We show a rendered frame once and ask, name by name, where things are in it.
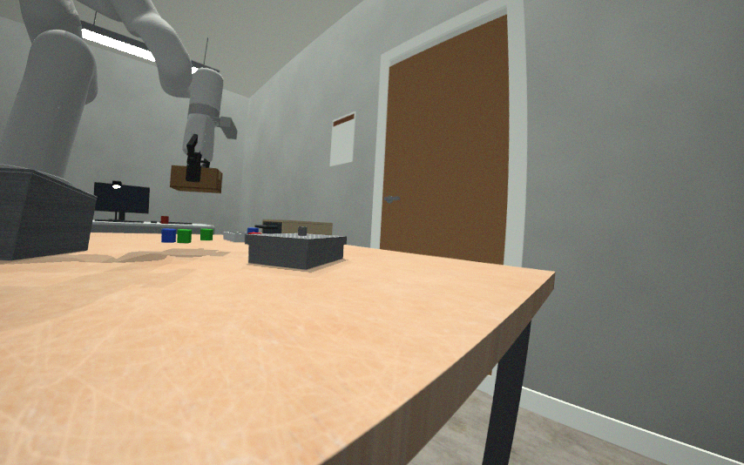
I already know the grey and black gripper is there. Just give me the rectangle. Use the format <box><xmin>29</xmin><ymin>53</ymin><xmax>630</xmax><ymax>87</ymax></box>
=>
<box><xmin>182</xmin><ymin>113</ymin><xmax>219</xmax><ymax>182</ymax></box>

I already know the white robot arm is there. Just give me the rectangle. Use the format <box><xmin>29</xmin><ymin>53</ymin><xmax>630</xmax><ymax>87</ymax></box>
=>
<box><xmin>0</xmin><ymin>0</ymin><xmax>237</xmax><ymax>186</ymax></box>

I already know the brown cardboard box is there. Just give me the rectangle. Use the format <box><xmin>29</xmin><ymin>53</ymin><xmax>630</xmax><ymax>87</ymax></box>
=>
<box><xmin>170</xmin><ymin>165</ymin><xmax>222</xmax><ymax>193</ymax></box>

